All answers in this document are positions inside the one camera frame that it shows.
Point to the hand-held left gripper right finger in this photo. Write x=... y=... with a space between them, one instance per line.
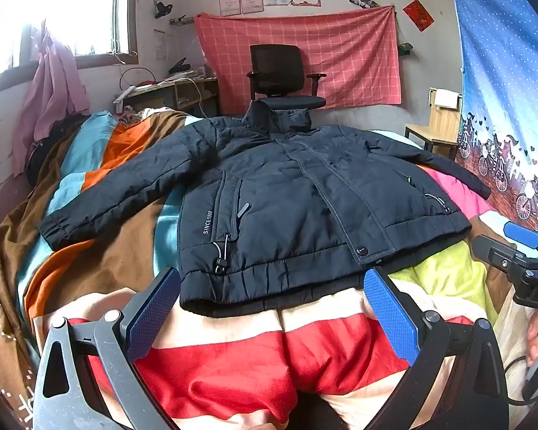
x=388 y=313

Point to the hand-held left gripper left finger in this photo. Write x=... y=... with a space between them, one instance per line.
x=154 y=313

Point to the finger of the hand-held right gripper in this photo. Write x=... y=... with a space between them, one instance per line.
x=493 y=253
x=522 y=234

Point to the dark navy padded jacket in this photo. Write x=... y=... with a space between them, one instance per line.
x=291 y=197

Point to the black clothes pile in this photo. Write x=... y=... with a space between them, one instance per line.
x=54 y=139

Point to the person's right hand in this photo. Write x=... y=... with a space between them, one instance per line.
x=533 y=340

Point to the beige cloth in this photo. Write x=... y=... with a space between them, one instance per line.
x=511 y=345

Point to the colourful striped blanket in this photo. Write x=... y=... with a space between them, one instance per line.
x=233 y=367

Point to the wooden chair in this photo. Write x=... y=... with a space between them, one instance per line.
x=437 y=130

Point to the blue printed curtain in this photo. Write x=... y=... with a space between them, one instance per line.
x=506 y=98

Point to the white box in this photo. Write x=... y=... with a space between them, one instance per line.
x=446 y=98

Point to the wooden desk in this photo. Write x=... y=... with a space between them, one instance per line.
x=179 y=94

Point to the pink hanging garment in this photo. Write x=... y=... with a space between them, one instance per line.
x=54 y=94

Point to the red paper decoration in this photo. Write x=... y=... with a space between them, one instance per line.
x=418 y=15

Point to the black office chair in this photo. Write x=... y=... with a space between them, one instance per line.
x=280 y=76

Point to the window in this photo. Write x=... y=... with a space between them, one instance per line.
x=67 y=13

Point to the green wall ornament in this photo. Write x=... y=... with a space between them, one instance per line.
x=405 y=48

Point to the pink checked wall cloth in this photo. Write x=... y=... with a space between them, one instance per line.
x=349 y=58

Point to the wall calendar sheet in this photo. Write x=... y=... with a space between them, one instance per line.
x=160 y=45

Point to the wall photos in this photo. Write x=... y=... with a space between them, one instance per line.
x=363 y=0

